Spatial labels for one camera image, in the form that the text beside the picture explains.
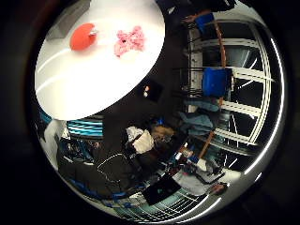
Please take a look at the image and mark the pink plush toy purple spots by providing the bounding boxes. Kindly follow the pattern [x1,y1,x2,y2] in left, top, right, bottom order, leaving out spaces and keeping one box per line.
[112,25,146,58]

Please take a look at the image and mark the red round plush toy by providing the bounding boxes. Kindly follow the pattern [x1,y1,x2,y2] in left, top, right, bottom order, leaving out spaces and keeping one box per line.
[68,22,98,52]

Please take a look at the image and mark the grey container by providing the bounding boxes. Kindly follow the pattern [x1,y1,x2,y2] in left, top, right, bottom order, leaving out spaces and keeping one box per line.
[46,0,92,41]

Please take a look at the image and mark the black box with lights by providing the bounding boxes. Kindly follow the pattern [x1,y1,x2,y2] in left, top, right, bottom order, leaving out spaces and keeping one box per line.
[140,79,165,103]

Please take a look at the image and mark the brown furry bag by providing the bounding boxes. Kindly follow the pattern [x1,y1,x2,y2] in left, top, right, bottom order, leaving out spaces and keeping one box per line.
[151,125,175,143]

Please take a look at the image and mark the white bag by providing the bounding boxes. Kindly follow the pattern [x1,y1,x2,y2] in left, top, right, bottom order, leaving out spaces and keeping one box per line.
[126,126,156,155]

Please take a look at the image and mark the teal jacket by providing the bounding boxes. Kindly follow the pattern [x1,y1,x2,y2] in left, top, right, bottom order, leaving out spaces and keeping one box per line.
[178,98,221,137]

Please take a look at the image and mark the monitor with teal stripes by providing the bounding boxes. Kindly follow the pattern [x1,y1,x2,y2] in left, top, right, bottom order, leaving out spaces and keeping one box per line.
[67,117,105,139]

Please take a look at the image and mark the blue chair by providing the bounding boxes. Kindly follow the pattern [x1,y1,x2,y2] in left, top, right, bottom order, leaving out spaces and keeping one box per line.
[202,67,233,98]
[194,12,216,35]

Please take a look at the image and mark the black laptop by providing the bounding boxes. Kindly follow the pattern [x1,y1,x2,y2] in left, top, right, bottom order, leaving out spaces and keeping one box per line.
[142,173,182,206]

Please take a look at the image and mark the brown wooden post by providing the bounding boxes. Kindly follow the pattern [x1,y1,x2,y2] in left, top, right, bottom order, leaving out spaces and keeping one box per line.
[213,19,228,69]

